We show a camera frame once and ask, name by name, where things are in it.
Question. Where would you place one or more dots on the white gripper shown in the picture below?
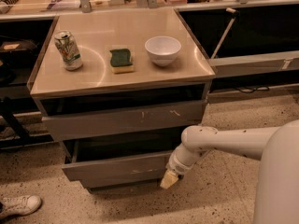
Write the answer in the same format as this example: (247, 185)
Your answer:
(177, 168)

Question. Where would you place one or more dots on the grey drawer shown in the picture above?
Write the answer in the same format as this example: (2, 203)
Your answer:
(101, 181)
(118, 168)
(124, 120)

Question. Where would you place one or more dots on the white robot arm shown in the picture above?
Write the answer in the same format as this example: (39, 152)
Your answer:
(277, 150)

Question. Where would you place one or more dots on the grey bottom drawer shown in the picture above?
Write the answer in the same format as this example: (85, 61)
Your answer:
(101, 181)

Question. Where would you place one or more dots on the grey drawer cabinet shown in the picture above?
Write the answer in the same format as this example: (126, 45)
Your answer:
(119, 86)

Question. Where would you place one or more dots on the grey top drawer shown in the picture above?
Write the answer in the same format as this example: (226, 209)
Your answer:
(124, 120)

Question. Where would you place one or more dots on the grey low shelf beam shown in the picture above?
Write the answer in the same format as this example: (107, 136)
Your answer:
(255, 64)

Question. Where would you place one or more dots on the green yellow sponge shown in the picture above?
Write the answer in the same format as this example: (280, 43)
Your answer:
(121, 61)

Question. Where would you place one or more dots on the white bowl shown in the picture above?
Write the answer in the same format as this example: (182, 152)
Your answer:
(162, 50)

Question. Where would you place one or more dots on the white sneaker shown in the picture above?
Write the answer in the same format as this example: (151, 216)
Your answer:
(19, 206)

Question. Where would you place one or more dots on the printed soda can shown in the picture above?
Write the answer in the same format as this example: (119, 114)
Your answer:
(66, 44)

